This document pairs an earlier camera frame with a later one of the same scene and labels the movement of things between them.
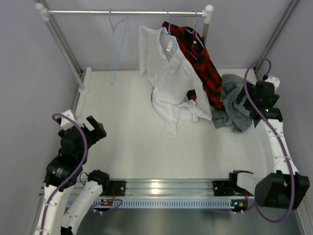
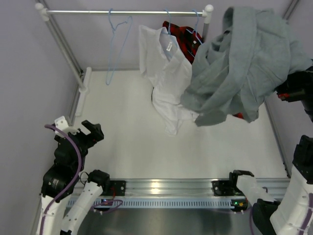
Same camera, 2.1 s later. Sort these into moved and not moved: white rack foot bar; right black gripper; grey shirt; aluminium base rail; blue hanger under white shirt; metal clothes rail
Moved: right black gripper; grey shirt
Not moved: white rack foot bar; blue hanger under white shirt; metal clothes rail; aluminium base rail
